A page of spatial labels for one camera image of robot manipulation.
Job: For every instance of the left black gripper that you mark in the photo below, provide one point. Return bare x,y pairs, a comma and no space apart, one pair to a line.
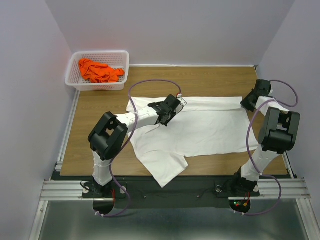
173,114

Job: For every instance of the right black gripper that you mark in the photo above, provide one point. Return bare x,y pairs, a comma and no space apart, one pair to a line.
245,103

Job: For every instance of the white t-shirt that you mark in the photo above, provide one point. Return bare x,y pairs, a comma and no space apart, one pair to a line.
206,126

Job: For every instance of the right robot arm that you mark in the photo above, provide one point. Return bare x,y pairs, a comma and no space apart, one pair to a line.
277,135

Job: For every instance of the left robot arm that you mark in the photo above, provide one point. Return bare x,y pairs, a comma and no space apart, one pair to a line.
107,138

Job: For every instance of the white plastic laundry basket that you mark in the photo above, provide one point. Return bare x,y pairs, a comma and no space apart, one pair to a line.
116,59

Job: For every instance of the orange t-shirt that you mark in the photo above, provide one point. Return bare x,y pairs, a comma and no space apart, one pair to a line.
99,73

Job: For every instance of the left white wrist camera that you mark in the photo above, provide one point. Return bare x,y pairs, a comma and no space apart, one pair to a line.
181,99

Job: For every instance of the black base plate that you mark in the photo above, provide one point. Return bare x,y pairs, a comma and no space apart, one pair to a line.
143,192

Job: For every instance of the aluminium frame rail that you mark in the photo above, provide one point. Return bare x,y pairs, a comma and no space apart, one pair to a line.
54,191

